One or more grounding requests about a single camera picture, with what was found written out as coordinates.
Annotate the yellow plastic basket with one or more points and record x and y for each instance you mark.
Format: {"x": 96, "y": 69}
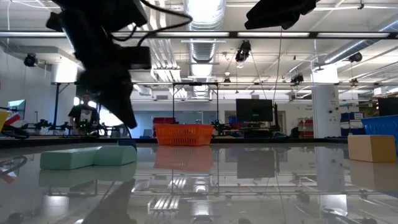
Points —
{"x": 3, "y": 119}

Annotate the black computer monitor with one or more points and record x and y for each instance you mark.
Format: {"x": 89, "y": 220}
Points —
{"x": 254, "y": 110}

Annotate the person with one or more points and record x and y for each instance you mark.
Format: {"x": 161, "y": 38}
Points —
{"x": 83, "y": 113}

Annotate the small blue foam block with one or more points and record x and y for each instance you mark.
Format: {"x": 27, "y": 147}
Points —
{"x": 126, "y": 142}

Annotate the black metal frame stand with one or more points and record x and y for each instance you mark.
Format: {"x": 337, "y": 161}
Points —
{"x": 173, "y": 102}

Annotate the blue plastic basket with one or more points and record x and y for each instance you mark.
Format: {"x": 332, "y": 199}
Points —
{"x": 381, "y": 126}

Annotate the long mint green foam block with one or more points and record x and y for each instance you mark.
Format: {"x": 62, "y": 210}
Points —
{"x": 66, "y": 159}

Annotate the dark screen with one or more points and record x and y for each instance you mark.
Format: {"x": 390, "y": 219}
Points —
{"x": 388, "y": 106}

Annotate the tan cardboard box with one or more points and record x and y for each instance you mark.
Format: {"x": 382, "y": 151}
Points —
{"x": 371, "y": 148}

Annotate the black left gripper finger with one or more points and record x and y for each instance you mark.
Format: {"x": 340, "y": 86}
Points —
{"x": 119, "y": 99}
{"x": 90, "y": 84}

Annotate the grey horizontal rail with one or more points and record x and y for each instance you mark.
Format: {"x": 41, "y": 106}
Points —
{"x": 248, "y": 83}

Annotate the orange plastic basket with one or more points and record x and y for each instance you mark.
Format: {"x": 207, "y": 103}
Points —
{"x": 184, "y": 134}

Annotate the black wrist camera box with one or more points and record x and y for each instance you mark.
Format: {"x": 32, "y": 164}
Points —
{"x": 138, "y": 58}

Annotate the red plastic piece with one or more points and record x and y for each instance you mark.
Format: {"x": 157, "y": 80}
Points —
{"x": 12, "y": 119}

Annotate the half-round mint green foam block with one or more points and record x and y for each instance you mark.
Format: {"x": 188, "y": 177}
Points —
{"x": 115, "y": 155}

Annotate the black metal frame with posts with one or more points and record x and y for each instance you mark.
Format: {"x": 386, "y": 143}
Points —
{"x": 56, "y": 105}

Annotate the black hanging overhead camera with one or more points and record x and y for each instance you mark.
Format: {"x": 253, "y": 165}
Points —
{"x": 243, "y": 51}

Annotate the shelf with red bins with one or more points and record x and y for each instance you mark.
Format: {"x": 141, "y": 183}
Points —
{"x": 306, "y": 122}

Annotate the shelf with blue bins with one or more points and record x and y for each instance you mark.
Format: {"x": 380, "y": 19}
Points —
{"x": 345, "y": 116}

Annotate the white round column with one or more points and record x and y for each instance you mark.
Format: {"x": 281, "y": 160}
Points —
{"x": 325, "y": 105}

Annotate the black overhead frame bar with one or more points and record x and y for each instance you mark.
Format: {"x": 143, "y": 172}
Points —
{"x": 233, "y": 34}

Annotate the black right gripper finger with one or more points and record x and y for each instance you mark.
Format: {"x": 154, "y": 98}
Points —
{"x": 270, "y": 21}

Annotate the black ceiling camera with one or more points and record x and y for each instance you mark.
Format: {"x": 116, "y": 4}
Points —
{"x": 297, "y": 78}
{"x": 355, "y": 57}
{"x": 30, "y": 60}

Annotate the black background robot arm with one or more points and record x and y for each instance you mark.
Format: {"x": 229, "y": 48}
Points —
{"x": 43, "y": 126}
{"x": 220, "y": 126}

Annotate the red storage bins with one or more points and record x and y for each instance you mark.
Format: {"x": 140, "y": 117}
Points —
{"x": 161, "y": 120}

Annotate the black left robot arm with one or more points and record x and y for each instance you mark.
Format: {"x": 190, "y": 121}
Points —
{"x": 102, "y": 12}

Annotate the silver ventilation duct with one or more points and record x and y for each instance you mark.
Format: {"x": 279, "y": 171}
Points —
{"x": 203, "y": 49}

